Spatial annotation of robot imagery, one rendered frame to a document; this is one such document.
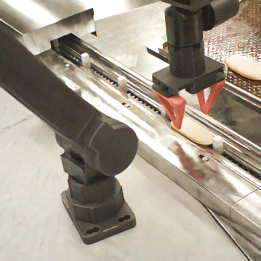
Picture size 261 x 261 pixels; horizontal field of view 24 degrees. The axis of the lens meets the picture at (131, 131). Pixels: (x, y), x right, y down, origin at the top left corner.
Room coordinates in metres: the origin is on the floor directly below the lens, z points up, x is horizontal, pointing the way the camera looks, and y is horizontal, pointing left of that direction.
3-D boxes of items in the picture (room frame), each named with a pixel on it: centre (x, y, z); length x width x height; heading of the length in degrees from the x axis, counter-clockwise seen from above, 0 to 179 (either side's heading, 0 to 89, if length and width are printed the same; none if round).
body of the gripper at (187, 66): (0.85, -0.10, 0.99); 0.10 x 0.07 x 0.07; 120
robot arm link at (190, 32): (0.85, -0.11, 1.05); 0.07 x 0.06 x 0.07; 128
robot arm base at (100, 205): (0.72, 0.07, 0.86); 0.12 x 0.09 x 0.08; 18
